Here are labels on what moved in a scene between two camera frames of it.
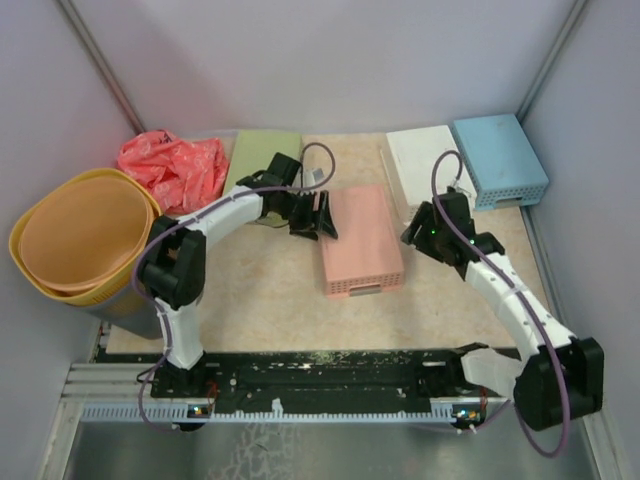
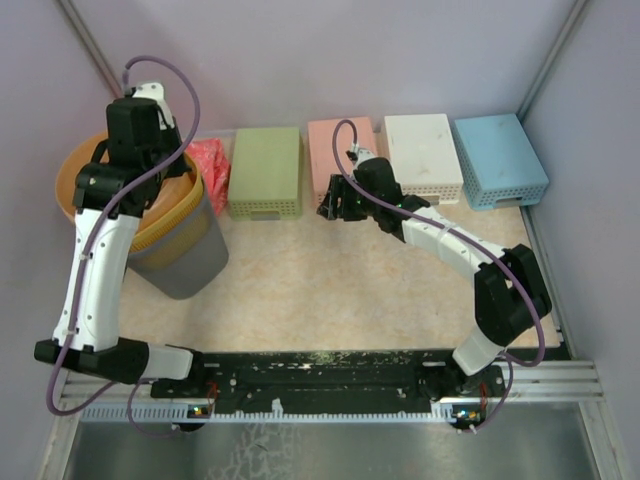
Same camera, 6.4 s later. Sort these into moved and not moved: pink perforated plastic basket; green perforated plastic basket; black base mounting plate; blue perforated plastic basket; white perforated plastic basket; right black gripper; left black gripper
Moved: right black gripper; white perforated plastic basket; left black gripper; pink perforated plastic basket
Not moved: blue perforated plastic basket; black base mounting plate; green perforated plastic basket
